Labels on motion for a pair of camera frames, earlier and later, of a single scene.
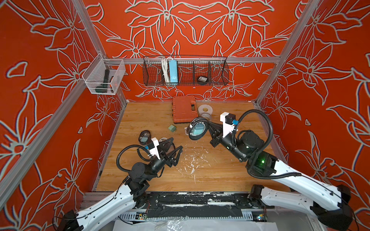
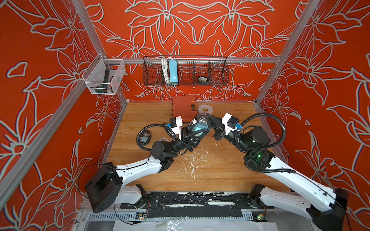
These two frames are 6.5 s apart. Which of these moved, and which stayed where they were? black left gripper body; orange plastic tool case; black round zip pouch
Moved: black left gripper body
Stayed: orange plastic tool case; black round zip pouch
